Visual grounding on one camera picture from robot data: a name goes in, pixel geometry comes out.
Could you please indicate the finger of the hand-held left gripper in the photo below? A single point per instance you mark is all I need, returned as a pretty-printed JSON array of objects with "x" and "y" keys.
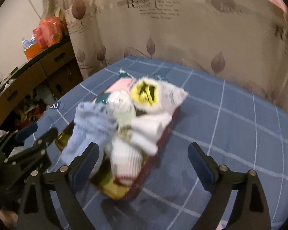
[
  {"x": 46, "y": 136},
  {"x": 26, "y": 130}
]

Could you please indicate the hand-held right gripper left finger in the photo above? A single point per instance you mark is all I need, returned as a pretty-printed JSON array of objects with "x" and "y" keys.
[{"x": 85, "y": 167}]

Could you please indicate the orange red package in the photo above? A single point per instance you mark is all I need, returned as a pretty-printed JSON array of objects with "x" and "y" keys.
[{"x": 49, "y": 32}]

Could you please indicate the orange box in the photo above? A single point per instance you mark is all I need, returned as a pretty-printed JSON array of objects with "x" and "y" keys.
[{"x": 33, "y": 51}]

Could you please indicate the floral printed white packet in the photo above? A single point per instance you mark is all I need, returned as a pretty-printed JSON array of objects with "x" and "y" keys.
[{"x": 170, "y": 95}]

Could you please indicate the dark clutter pile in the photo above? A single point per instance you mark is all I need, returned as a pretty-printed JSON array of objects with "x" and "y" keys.
[{"x": 33, "y": 110}]

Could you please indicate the light blue towel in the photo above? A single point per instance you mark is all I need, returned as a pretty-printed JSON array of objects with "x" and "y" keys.
[{"x": 91, "y": 129}]

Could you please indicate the gold black woven belt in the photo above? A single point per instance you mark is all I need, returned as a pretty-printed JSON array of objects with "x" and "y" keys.
[{"x": 144, "y": 92}]

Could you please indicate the pastel green pink packet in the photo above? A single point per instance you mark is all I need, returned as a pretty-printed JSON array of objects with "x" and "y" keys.
[{"x": 120, "y": 85}]

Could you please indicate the beige leaf print curtain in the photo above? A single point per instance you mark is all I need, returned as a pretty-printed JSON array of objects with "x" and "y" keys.
[{"x": 182, "y": 36}]

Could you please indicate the red tin box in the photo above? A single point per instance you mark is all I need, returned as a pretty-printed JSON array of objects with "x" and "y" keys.
[{"x": 165, "y": 134}]

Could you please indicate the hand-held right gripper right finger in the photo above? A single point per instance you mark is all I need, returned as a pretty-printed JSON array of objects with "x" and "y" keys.
[{"x": 201, "y": 165}]

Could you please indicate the blue white bottle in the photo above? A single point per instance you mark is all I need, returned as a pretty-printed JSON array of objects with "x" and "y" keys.
[{"x": 28, "y": 42}]

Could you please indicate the white fluffy ball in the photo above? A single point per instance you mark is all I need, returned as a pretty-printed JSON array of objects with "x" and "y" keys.
[{"x": 120, "y": 100}]

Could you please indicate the blue plaid bed sheet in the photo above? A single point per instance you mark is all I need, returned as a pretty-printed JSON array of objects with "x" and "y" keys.
[{"x": 230, "y": 124}]

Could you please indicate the cardboard box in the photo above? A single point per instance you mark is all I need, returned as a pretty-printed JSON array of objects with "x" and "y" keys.
[{"x": 16, "y": 95}]

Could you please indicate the white sock with red trim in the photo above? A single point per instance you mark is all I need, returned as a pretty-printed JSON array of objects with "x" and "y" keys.
[{"x": 124, "y": 158}]

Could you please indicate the plain white sock pair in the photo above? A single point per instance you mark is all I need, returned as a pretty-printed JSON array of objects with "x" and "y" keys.
[{"x": 148, "y": 129}]

